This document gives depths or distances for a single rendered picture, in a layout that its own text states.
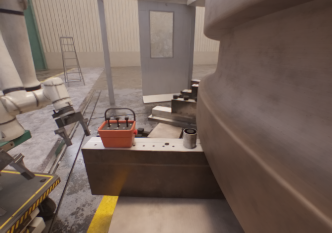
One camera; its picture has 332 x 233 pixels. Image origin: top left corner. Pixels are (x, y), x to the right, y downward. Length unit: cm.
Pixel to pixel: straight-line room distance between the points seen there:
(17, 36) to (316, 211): 139
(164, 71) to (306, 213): 383
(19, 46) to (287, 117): 133
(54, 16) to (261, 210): 1491
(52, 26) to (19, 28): 1367
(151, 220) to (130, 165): 33
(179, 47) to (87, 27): 1102
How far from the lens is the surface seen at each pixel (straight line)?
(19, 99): 103
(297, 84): 58
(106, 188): 121
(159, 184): 110
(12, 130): 134
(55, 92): 96
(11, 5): 126
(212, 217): 114
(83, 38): 1442
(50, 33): 1495
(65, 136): 94
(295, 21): 62
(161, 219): 110
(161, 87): 408
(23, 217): 141
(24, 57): 128
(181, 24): 418
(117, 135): 94
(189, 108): 186
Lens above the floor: 123
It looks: 20 degrees down
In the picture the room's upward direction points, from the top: straight up
